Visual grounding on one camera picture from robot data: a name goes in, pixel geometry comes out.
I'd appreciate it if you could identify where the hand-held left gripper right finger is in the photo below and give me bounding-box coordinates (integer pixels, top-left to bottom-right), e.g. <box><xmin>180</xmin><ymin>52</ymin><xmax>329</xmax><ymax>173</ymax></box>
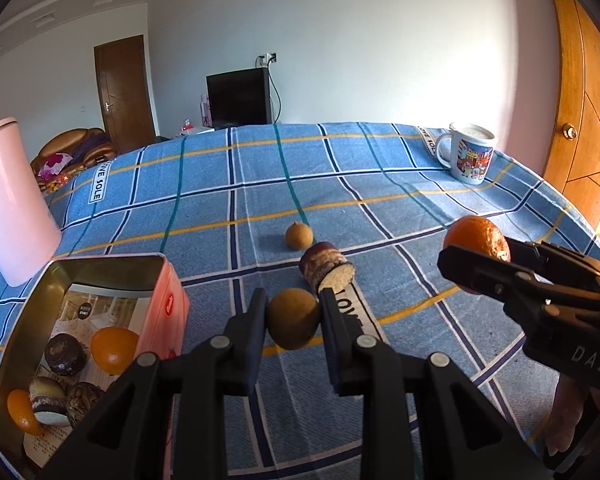
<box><xmin>319</xmin><ymin>287</ymin><xmax>546</xmax><ymax>480</ymax></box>

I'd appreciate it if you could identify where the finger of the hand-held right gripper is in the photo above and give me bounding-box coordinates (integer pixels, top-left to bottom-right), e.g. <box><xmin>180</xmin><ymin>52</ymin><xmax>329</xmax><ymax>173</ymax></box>
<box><xmin>437</xmin><ymin>244</ymin><xmax>600</xmax><ymax>311</ymax></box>
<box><xmin>507</xmin><ymin>237</ymin><xmax>600</xmax><ymax>283</ymax></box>

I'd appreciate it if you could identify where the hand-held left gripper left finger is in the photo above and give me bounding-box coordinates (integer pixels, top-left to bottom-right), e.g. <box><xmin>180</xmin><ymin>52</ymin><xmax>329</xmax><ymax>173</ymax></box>
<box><xmin>40</xmin><ymin>287</ymin><xmax>270</xmax><ymax>480</ymax></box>

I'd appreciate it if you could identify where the large orange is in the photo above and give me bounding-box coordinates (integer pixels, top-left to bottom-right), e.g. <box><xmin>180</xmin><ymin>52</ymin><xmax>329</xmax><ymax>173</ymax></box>
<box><xmin>442</xmin><ymin>215</ymin><xmax>512</xmax><ymax>295</ymax></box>

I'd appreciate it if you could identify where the brown longan fruit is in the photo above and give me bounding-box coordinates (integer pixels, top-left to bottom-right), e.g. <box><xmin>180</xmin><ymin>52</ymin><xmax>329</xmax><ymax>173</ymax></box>
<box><xmin>285</xmin><ymin>222</ymin><xmax>313</xmax><ymax>251</ymax></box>
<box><xmin>266</xmin><ymin>287</ymin><xmax>322</xmax><ymax>351</ymax></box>

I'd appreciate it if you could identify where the pink metal tin box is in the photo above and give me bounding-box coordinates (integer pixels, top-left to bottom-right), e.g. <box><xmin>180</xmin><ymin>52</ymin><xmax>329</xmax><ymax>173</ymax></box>
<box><xmin>0</xmin><ymin>253</ymin><xmax>191</xmax><ymax>480</ymax></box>

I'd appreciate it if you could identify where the medium orange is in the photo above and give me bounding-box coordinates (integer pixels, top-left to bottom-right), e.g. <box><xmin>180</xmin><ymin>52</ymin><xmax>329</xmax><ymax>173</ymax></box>
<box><xmin>90</xmin><ymin>327</ymin><xmax>140</xmax><ymax>376</ymax></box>

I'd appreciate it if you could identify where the dark brown passion fruit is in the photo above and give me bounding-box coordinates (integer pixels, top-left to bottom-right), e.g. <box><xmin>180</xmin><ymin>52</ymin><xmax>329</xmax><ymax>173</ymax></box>
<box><xmin>66</xmin><ymin>381</ymin><xmax>106</xmax><ymax>428</ymax></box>

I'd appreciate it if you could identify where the dark chocolate coated cake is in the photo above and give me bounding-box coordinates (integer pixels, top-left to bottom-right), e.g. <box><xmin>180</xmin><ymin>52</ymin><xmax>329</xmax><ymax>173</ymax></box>
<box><xmin>44</xmin><ymin>333</ymin><xmax>87</xmax><ymax>377</ymax></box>

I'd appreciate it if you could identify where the chocolate cream sandwich cake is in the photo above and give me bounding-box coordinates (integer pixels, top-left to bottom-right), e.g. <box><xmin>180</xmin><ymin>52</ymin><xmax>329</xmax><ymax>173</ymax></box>
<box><xmin>28</xmin><ymin>376</ymin><xmax>72</xmax><ymax>427</ymax></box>

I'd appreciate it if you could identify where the small orange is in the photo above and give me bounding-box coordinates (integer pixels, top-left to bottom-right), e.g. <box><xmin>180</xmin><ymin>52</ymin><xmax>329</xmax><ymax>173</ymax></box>
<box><xmin>6</xmin><ymin>388</ymin><xmax>45</xmax><ymax>436</ymax></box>

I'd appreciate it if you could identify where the person's right hand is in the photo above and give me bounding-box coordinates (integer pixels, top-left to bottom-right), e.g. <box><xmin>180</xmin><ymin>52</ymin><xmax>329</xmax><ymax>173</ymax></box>
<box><xmin>545</xmin><ymin>375</ymin><xmax>589</xmax><ymax>461</ymax></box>

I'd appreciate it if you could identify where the chocolate cake with oat end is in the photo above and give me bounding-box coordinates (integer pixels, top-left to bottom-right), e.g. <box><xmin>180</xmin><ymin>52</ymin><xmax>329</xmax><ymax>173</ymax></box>
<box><xmin>300</xmin><ymin>241</ymin><xmax>356</xmax><ymax>293</ymax></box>

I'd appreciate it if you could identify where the white cartoon print mug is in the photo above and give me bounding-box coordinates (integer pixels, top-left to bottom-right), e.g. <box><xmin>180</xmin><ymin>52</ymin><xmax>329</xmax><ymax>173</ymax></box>
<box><xmin>434</xmin><ymin>121</ymin><xmax>499</xmax><ymax>184</ymax></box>

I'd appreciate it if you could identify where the printed paper leaflet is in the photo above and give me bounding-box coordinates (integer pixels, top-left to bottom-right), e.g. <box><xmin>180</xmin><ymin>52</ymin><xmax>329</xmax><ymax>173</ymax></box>
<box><xmin>22</xmin><ymin>282</ymin><xmax>156</xmax><ymax>461</ymax></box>

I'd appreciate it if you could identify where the light wooden door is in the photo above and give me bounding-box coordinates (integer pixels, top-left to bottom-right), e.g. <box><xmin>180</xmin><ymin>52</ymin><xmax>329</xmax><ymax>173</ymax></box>
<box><xmin>542</xmin><ymin>0</ymin><xmax>600</xmax><ymax>221</ymax></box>

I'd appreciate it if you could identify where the white low table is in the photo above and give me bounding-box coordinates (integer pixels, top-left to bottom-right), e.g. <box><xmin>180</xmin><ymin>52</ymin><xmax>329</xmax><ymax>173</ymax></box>
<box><xmin>172</xmin><ymin>120</ymin><xmax>216</xmax><ymax>139</ymax></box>

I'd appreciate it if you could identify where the black television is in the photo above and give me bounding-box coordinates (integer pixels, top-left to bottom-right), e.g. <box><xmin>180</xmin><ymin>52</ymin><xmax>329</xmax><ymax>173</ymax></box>
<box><xmin>206</xmin><ymin>66</ymin><xmax>273</xmax><ymax>128</ymax></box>

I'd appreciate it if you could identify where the pink floral cushion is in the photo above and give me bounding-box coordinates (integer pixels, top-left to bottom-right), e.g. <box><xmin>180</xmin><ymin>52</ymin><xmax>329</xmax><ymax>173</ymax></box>
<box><xmin>36</xmin><ymin>152</ymin><xmax>74</xmax><ymax>179</ymax></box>

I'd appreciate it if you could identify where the brown armchair with purple cloth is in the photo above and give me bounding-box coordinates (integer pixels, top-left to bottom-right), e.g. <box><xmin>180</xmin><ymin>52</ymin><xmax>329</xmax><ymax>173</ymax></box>
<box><xmin>30</xmin><ymin>127</ymin><xmax>118</xmax><ymax>186</ymax></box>

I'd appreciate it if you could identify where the pink electric kettle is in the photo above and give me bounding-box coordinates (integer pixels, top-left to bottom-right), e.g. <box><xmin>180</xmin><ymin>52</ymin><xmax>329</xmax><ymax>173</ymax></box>
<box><xmin>0</xmin><ymin>116</ymin><xmax>62</xmax><ymax>288</ymax></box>

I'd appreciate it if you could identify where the dark brown interior door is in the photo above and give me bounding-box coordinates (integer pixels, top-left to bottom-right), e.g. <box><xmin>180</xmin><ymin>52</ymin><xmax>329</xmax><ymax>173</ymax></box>
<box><xmin>94</xmin><ymin>34</ymin><xmax>157</xmax><ymax>156</ymax></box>

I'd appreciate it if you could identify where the black power cable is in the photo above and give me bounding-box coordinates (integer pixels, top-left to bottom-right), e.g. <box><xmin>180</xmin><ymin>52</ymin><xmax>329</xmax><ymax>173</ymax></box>
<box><xmin>267</xmin><ymin>62</ymin><xmax>282</xmax><ymax>125</ymax></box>

